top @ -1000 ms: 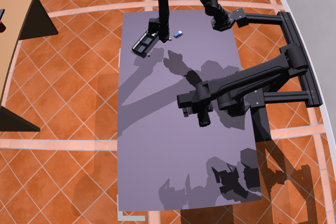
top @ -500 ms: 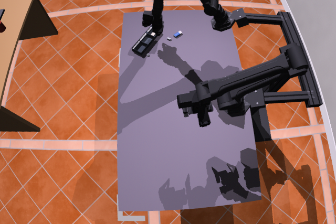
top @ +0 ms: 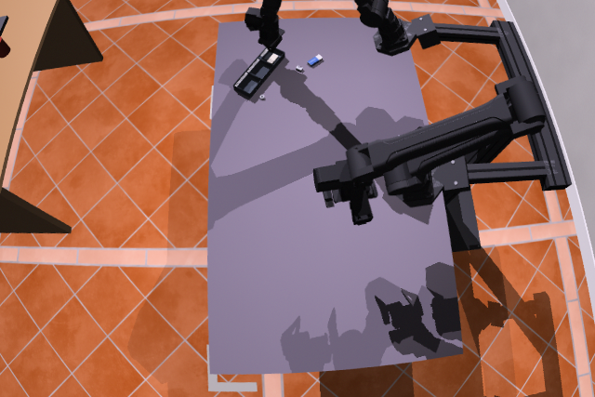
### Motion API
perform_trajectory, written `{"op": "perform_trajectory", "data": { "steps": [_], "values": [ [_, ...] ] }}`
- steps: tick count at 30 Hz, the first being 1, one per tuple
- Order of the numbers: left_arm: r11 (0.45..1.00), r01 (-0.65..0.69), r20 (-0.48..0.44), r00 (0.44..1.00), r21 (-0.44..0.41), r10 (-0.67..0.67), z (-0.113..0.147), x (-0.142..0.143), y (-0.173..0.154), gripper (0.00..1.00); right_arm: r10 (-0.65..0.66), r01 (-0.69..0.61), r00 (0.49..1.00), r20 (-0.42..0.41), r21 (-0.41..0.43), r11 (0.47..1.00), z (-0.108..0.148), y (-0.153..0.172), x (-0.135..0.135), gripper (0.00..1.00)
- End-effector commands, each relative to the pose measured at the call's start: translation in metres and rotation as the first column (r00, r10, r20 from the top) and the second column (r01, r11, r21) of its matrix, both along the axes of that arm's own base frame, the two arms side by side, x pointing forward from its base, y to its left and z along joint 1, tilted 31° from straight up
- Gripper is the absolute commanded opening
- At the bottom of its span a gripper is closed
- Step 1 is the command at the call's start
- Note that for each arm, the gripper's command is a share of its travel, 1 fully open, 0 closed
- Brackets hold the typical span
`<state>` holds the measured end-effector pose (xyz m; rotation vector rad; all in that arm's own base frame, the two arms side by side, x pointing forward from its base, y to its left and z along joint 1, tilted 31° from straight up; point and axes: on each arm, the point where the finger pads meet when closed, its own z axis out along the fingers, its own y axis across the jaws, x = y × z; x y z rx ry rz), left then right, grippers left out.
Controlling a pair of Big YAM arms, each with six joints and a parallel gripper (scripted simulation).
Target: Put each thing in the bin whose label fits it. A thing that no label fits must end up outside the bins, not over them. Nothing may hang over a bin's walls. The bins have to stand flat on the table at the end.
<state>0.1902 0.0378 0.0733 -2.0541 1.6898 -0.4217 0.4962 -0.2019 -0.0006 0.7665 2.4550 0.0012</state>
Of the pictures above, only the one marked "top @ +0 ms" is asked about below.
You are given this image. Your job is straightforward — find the white eraser with blue sleeve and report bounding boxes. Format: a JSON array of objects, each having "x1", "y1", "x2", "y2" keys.
[{"x1": 308, "y1": 55, "x2": 323, "y2": 66}]

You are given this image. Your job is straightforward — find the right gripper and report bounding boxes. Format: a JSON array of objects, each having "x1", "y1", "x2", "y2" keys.
[{"x1": 258, "y1": 28, "x2": 284, "y2": 53}]

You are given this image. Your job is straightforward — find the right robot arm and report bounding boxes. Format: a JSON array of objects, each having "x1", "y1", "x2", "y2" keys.
[{"x1": 245, "y1": 0, "x2": 409, "y2": 50}]

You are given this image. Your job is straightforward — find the dark grey three-compartment bin rack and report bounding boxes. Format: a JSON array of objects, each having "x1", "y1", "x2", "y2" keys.
[{"x1": 233, "y1": 47, "x2": 285, "y2": 98}]

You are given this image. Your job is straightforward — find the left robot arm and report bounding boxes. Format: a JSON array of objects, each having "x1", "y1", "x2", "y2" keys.
[{"x1": 313, "y1": 75, "x2": 546, "y2": 226}]

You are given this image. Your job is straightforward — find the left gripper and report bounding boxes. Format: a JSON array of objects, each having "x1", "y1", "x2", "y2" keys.
[{"x1": 323, "y1": 180, "x2": 378, "y2": 207}]

